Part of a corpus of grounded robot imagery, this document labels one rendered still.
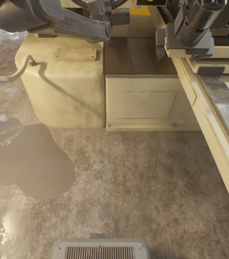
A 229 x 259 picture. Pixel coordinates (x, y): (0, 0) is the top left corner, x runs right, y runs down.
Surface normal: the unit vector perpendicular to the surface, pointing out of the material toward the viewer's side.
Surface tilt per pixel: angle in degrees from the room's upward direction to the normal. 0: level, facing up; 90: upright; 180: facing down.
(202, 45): 30
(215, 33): 90
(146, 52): 0
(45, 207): 0
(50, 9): 72
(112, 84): 90
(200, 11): 111
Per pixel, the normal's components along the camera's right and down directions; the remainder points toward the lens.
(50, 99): -0.11, 0.76
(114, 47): 0.03, -0.65
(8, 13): -0.24, 0.55
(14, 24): -0.07, 0.94
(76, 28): 0.95, 0.00
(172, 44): 0.02, -0.18
